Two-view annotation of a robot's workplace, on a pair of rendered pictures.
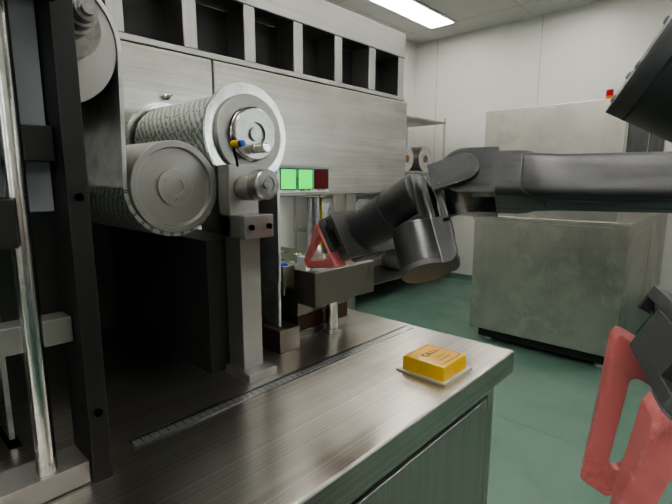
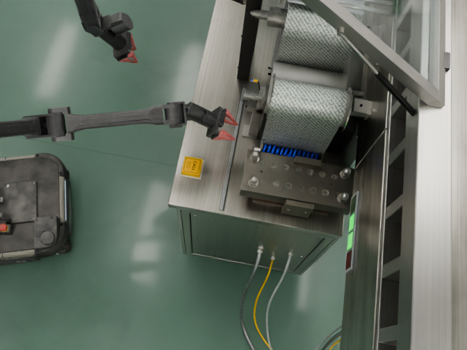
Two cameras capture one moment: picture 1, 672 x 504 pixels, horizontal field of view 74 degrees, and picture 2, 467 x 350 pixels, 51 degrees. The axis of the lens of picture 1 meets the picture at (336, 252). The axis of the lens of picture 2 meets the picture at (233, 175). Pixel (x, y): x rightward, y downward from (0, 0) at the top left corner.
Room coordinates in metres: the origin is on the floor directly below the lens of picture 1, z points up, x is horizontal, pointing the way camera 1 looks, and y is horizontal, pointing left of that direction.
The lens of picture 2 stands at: (1.28, -0.50, 2.64)
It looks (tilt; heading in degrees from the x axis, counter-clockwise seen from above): 68 degrees down; 138
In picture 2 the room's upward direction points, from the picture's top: 10 degrees clockwise
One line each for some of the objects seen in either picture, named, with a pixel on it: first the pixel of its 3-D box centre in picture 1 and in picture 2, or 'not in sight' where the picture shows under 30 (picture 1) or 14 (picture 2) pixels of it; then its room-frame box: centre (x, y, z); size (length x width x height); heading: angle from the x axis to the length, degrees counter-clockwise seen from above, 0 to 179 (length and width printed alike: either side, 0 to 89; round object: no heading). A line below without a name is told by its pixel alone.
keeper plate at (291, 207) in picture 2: not in sight; (297, 209); (1.01, 0.08, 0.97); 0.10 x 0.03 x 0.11; 47
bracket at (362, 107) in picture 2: not in sight; (362, 107); (0.89, 0.35, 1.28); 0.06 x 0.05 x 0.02; 47
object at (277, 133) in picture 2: (237, 222); (296, 137); (0.81, 0.18, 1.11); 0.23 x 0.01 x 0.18; 47
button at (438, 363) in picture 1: (434, 361); (192, 167); (0.65, -0.15, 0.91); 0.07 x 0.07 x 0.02; 47
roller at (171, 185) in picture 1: (134, 185); (306, 84); (0.68, 0.30, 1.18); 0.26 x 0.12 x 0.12; 47
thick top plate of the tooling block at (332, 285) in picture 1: (275, 268); (297, 182); (0.93, 0.13, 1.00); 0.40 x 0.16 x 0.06; 47
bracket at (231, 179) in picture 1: (249, 273); (253, 113); (0.63, 0.12, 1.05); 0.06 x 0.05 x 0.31; 47
